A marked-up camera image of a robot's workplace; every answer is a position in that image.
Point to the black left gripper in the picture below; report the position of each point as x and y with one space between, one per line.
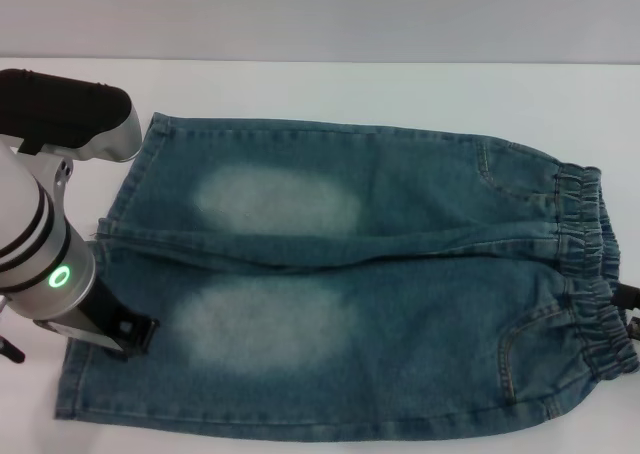
100 309

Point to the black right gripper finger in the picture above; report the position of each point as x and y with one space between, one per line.
630 295
635 329

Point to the blue denim shorts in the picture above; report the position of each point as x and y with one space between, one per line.
400 199

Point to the silver flange plate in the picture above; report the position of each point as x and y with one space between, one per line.
75 334

